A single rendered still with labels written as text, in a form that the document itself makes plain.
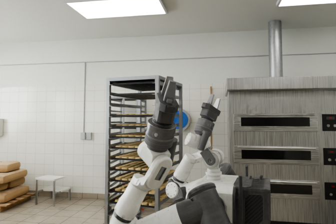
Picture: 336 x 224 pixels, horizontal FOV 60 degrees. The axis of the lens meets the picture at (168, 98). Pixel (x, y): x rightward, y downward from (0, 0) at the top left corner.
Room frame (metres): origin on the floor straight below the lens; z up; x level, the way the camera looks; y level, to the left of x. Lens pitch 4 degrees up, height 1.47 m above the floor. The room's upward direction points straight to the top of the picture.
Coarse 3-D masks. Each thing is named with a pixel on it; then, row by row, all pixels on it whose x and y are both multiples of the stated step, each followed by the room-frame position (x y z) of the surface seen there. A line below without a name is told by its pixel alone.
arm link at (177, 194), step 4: (196, 180) 1.43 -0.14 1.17; (168, 184) 1.47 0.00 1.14; (172, 184) 1.46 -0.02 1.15; (176, 184) 1.45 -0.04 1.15; (184, 184) 1.47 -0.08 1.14; (188, 184) 1.44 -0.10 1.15; (192, 184) 1.42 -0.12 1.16; (168, 188) 1.47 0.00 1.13; (172, 188) 1.46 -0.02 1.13; (176, 188) 1.44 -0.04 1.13; (180, 188) 1.44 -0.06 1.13; (184, 188) 1.44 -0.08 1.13; (188, 188) 1.43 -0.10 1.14; (168, 192) 1.47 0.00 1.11; (172, 192) 1.45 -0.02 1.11; (176, 192) 1.44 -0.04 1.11; (180, 192) 1.43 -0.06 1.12; (184, 192) 1.43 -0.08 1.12; (168, 196) 1.47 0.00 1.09; (172, 196) 1.45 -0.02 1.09; (176, 196) 1.44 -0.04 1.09; (180, 196) 1.43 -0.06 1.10; (184, 196) 1.42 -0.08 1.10; (176, 200) 1.45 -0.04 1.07; (180, 200) 1.44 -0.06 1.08
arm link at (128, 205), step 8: (128, 184) 0.93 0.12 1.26; (128, 192) 0.92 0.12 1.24; (136, 192) 0.91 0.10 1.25; (144, 192) 0.92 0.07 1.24; (120, 200) 0.93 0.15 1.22; (128, 200) 0.91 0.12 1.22; (136, 200) 0.92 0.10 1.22; (120, 208) 0.92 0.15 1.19; (128, 208) 0.91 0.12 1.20; (136, 208) 0.93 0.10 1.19; (112, 216) 0.94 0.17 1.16; (120, 216) 0.92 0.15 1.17; (128, 216) 0.92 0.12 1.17; (136, 216) 1.01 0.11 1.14
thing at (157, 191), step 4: (156, 76) 2.31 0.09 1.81; (156, 80) 2.31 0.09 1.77; (156, 84) 2.31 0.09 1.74; (156, 88) 2.31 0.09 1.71; (156, 92) 2.31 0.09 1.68; (156, 192) 2.31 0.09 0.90; (156, 196) 2.31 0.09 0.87; (156, 200) 2.31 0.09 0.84; (156, 204) 2.31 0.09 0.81; (156, 208) 2.31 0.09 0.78
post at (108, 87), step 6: (108, 78) 2.46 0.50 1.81; (108, 84) 2.46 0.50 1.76; (108, 90) 2.46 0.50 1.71; (108, 96) 2.46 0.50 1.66; (108, 102) 2.46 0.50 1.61; (108, 108) 2.46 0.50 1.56; (108, 114) 2.46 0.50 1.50; (108, 120) 2.46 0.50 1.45; (108, 126) 2.46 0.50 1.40; (108, 132) 2.46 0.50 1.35; (108, 138) 2.46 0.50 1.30; (108, 144) 2.46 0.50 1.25; (108, 150) 2.46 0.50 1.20; (108, 162) 2.46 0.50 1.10; (108, 174) 2.47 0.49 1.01; (108, 186) 2.47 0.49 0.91; (108, 198) 2.47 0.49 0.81; (108, 204) 2.47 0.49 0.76; (108, 210) 2.47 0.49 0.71; (108, 216) 2.48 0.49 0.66
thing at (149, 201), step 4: (164, 192) 2.73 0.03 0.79; (148, 196) 2.60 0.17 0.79; (160, 196) 2.60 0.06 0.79; (164, 196) 2.60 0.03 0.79; (116, 200) 2.48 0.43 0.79; (144, 200) 2.53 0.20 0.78; (148, 200) 2.47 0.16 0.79; (152, 200) 2.51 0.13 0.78; (160, 200) 2.54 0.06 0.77; (144, 204) 2.40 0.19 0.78; (148, 204) 2.43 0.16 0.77; (152, 204) 2.38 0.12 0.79
